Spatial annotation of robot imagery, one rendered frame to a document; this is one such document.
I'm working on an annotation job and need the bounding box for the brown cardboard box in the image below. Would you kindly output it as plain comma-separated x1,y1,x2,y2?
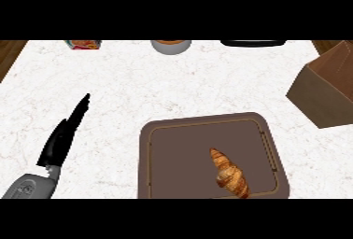
283,40,353,130

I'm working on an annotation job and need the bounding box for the grey cup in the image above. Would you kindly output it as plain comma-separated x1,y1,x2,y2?
150,39,193,56

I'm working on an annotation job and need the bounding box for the red and green package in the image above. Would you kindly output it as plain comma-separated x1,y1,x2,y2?
63,39,103,51

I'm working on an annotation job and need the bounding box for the black flat appliance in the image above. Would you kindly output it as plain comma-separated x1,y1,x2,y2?
218,39,288,49

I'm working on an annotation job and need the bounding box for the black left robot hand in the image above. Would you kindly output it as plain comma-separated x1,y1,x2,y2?
35,92,93,169

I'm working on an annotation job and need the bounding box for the brown tray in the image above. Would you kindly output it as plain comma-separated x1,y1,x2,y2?
135,111,291,200

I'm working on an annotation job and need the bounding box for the golden brown croissant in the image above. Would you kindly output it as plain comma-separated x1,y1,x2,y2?
208,148,251,199

